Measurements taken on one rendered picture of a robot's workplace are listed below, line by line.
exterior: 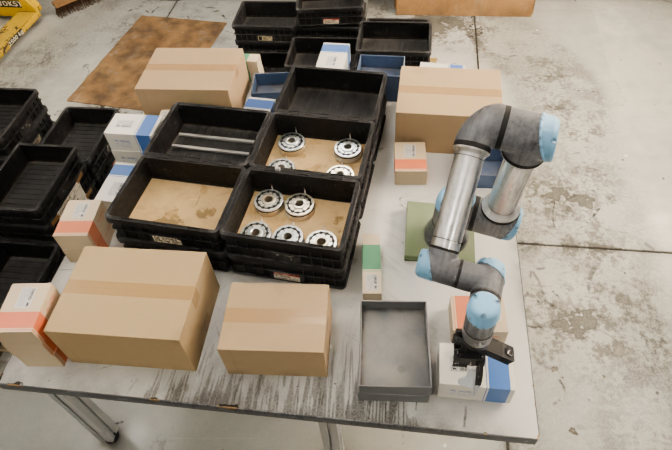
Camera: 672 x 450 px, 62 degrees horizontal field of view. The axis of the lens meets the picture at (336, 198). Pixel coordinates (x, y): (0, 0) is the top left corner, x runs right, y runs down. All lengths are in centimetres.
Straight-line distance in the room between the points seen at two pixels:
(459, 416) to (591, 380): 105
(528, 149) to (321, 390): 89
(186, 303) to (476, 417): 88
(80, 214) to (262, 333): 83
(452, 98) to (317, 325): 107
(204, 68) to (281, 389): 140
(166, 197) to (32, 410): 118
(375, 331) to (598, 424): 115
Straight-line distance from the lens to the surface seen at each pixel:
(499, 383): 163
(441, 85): 229
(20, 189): 291
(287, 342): 160
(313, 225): 186
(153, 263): 180
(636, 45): 447
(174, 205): 203
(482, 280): 142
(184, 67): 253
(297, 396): 171
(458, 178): 143
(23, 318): 183
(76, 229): 208
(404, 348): 170
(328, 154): 209
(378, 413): 168
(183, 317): 167
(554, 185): 324
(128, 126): 234
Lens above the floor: 228
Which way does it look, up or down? 48 degrees down
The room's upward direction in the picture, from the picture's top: 5 degrees counter-clockwise
